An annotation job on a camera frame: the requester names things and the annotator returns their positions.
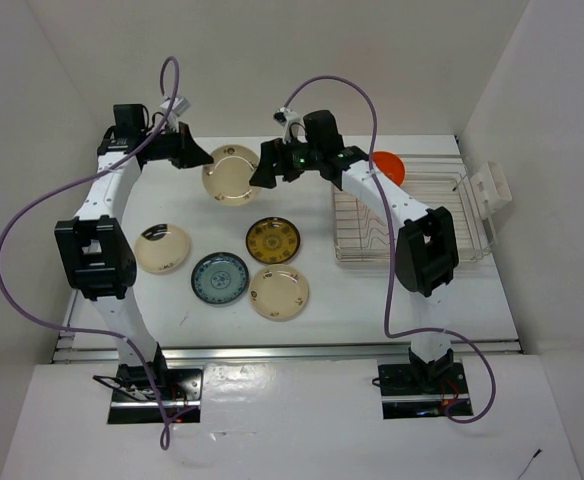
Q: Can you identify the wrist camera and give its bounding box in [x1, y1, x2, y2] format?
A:
[272, 107, 303, 144]
[158, 95, 191, 131]

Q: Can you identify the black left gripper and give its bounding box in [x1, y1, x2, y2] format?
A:
[140, 121, 213, 169]

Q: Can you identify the yellow plate with dark rim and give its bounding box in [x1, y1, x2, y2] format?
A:
[245, 217, 301, 265]

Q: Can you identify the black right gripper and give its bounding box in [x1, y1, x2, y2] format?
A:
[249, 132, 321, 189]

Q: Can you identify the beige plate with flower motifs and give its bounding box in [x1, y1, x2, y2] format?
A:
[248, 264, 310, 322]

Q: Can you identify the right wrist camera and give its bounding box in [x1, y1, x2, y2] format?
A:
[272, 107, 303, 144]

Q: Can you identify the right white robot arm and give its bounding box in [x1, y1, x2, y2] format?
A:
[249, 107, 459, 393]

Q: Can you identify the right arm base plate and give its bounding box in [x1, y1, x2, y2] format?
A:
[371, 362, 473, 420]

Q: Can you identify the orange plastic plate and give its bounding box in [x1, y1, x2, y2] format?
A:
[373, 151, 406, 186]

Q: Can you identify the beige plate with green brushstroke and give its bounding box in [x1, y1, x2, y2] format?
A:
[134, 223, 192, 274]

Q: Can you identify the wire dish rack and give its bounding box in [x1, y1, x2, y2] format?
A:
[332, 155, 491, 263]

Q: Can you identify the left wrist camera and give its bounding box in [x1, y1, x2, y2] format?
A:
[158, 95, 191, 131]

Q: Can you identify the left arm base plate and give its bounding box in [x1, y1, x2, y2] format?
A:
[91, 363, 206, 425]

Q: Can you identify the aluminium frame rail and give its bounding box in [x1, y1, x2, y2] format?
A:
[51, 140, 523, 365]

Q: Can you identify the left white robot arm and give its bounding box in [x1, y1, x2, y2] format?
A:
[54, 97, 212, 400]

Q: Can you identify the blue floral plate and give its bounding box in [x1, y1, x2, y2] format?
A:
[191, 252, 249, 305]

